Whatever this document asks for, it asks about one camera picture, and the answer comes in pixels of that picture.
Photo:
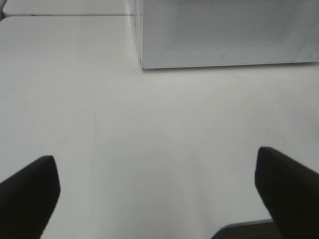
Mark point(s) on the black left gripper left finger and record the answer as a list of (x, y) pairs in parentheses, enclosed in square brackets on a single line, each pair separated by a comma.
[(28, 199)]

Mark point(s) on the white microwave door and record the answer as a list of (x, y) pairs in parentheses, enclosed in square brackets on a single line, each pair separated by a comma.
[(199, 33)]

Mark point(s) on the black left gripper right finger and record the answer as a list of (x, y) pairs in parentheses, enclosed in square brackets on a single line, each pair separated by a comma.
[(290, 192)]

